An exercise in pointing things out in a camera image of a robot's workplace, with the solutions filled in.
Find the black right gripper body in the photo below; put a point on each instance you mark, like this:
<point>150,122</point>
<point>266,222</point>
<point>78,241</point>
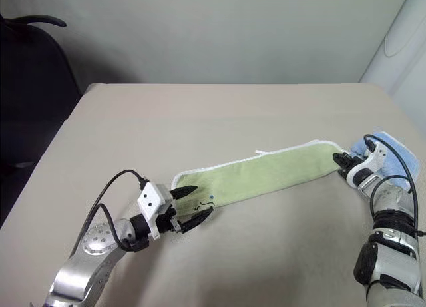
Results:
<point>355,160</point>

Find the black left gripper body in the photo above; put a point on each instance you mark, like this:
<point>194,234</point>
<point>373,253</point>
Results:
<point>165,220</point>

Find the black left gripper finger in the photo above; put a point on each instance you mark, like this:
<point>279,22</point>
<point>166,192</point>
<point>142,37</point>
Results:
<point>196,219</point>
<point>183,191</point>

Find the green towel with white edge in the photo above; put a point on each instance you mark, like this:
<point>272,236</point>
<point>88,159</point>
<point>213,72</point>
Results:
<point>266,174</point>

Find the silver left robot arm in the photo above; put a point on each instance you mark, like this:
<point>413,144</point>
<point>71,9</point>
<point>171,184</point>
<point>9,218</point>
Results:
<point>96,243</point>

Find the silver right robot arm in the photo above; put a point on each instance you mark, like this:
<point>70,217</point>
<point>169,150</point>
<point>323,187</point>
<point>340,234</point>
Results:
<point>392,253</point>

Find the folded blue towel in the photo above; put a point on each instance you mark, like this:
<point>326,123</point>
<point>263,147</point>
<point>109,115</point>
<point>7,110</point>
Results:
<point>397,164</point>

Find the white plastic panel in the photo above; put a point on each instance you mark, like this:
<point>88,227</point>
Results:
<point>404,37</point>

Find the black office chair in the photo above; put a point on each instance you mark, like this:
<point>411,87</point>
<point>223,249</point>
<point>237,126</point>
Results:
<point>30,87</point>

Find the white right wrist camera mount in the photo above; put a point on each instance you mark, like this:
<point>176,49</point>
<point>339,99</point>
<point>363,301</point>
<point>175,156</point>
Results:
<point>377,158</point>

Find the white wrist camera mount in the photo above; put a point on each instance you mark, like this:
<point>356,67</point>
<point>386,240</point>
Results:
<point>377,158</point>
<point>152,197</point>

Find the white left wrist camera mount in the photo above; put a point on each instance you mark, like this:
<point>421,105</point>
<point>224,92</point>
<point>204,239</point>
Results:
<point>152,197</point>

